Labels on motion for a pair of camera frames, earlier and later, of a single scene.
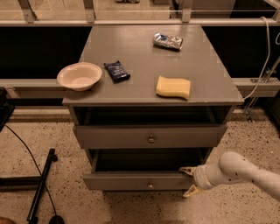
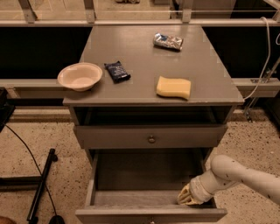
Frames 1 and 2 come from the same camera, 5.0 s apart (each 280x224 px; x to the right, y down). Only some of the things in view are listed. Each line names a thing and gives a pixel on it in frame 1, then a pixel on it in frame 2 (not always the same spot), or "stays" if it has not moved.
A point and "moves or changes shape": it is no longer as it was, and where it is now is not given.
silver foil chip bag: [167, 41] stays
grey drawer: [143, 169] moves or changes shape
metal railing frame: [267, 80] stays
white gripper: [199, 178] to [196, 188]
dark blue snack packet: [116, 72] stays
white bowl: [80, 76] stays
